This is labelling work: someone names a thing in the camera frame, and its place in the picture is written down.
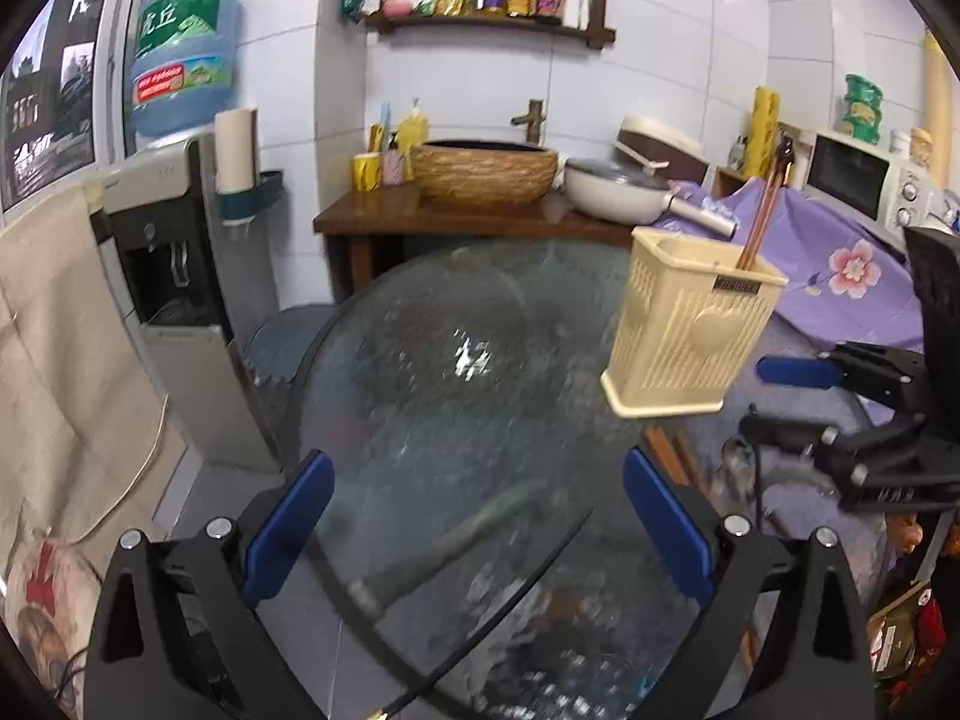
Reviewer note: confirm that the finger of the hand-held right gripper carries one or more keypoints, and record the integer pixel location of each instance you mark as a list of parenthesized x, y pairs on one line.
[(862, 457), (795, 373)]

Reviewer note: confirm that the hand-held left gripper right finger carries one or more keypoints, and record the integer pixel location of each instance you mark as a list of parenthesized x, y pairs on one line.
[(667, 525)]

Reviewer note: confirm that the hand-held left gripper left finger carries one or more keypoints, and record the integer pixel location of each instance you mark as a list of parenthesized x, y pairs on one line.
[(289, 525)]

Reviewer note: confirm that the metal spoon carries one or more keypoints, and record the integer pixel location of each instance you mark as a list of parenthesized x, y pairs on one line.
[(735, 465)]

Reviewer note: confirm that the black chopstick gold band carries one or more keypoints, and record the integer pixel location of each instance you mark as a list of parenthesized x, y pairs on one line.
[(487, 615), (757, 480)]

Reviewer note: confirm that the cream plastic utensil holder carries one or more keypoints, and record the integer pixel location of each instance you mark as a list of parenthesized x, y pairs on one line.
[(675, 345)]

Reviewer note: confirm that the grey plastic spoon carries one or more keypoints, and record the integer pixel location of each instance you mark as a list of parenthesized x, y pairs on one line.
[(450, 540)]

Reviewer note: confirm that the purple floral cloth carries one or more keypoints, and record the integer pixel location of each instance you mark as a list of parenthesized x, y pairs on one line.
[(847, 300)]

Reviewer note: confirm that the white kettle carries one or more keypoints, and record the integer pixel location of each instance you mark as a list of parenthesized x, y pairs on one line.
[(946, 211)]

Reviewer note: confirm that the floral bag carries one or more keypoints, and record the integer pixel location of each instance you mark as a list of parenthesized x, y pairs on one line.
[(915, 615)]

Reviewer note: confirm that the cream jar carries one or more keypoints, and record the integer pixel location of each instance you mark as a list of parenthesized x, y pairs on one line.
[(921, 146)]

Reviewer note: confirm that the white microwave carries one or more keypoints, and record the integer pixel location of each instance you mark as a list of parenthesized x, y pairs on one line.
[(847, 172)]

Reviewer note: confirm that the round grey stool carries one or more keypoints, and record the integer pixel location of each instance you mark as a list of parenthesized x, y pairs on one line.
[(289, 341)]

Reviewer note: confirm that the round glass table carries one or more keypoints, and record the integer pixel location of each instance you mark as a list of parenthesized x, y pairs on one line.
[(450, 420)]

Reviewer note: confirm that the wooden box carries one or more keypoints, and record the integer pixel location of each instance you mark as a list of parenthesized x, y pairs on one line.
[(727, 181)]

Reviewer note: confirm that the brown glass bottle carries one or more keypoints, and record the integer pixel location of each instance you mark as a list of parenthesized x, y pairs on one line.
[(785, 154)]

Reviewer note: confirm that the stack of green bowls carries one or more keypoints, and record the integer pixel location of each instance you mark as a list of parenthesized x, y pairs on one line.
[(862, 109)]

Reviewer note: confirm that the stack of paper cups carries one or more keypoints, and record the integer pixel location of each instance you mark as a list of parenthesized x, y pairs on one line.
[(937, 90)]

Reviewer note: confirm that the small clear bottle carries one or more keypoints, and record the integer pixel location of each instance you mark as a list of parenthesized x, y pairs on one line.
[(736, 154)]

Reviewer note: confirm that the yellow roll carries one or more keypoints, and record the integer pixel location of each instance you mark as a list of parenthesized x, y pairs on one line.
[(765, 127)]

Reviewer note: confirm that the grey water dispenser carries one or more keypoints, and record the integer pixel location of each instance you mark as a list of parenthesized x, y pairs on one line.
[(172, 300)]

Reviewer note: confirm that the white pan with lid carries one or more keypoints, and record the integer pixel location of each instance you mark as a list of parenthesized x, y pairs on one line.
[(611, 191)]

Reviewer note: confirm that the brown white rice cooker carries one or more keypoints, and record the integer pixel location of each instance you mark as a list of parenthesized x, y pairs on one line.
[(664, 146)]

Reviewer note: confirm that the beige cloth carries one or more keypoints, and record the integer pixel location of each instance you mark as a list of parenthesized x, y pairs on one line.
[(67, 360)]

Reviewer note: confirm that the wooden counter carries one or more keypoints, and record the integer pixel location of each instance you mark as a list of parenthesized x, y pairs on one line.
[(375, 217)]

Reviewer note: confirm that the teal cup holder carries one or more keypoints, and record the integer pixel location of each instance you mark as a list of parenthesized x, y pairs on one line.
[(266, 191)]

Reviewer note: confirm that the yellow cup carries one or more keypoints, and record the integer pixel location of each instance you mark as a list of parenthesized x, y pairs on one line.
[(367, 172)]

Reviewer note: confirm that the bronze faucet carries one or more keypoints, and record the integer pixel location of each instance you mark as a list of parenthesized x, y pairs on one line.
[(532, 120)]

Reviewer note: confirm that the woven basin sink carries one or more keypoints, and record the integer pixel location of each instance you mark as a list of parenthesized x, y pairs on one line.
[(484, 176)]

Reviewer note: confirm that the white paper cup tube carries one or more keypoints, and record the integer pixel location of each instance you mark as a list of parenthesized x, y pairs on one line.
[(236, 150)]

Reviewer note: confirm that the toothbrush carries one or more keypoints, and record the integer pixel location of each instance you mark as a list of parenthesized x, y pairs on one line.
[(384, 124)]

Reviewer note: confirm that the yellow soap dispenser bottle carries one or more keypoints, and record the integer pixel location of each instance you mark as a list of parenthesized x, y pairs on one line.
[(412, 131)]

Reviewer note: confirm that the white squeeze bottle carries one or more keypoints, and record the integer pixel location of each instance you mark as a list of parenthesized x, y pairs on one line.
[(574, 4)]

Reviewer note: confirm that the blue water jug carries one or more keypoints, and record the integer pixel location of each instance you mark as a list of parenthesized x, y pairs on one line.
[(184, 52)]

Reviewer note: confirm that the small pink bowl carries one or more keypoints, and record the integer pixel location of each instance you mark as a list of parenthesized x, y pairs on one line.
[(397, 6)]

